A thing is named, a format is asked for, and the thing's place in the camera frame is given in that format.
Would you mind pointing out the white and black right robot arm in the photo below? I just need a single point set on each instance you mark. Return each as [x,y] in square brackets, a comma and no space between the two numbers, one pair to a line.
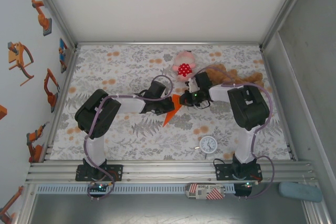
[248,108]

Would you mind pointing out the orange gripper claw sticker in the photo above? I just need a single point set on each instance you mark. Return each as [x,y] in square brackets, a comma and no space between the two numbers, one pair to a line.
[15,56]

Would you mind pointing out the red white striped label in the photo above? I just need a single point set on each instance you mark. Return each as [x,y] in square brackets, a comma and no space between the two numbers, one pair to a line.
[206,191]

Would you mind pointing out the small white clock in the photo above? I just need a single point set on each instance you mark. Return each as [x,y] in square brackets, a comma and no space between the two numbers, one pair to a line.
[208,144]

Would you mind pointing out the floral patterned tablecloth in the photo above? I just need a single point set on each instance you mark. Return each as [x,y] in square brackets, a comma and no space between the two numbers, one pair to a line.
[118,140]

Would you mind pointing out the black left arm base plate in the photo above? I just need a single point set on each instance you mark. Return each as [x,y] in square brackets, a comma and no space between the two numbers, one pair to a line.
[118,172]

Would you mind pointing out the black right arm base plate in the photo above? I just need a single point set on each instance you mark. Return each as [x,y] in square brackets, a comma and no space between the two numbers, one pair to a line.
[220,172]

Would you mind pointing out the blue sponge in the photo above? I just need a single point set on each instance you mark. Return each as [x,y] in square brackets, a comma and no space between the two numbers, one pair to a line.
[300,192]

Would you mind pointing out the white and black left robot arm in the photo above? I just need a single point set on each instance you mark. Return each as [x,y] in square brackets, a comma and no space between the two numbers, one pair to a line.
[97,113]

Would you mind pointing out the aluminium extrusion frame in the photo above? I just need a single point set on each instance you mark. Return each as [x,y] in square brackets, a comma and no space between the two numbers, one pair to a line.
[168,172]

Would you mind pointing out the blue and orange sticker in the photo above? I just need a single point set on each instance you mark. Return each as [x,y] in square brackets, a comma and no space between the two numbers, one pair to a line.
[63,51]

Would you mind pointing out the brown teddy bear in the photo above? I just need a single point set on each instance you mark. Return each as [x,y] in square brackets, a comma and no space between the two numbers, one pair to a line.
[249,77]

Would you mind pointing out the small orange block sticker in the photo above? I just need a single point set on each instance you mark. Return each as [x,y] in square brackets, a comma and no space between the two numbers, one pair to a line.
[2,112]

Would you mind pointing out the small circuit board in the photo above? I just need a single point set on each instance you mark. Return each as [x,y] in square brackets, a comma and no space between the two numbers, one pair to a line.
[250,184]
[99,187]

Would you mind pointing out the pink plush doll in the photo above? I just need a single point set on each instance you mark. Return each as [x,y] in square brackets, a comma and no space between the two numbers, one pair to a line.
[185,64]

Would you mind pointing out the orange cloth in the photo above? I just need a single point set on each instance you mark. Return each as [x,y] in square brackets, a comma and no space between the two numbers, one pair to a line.
[169,119]

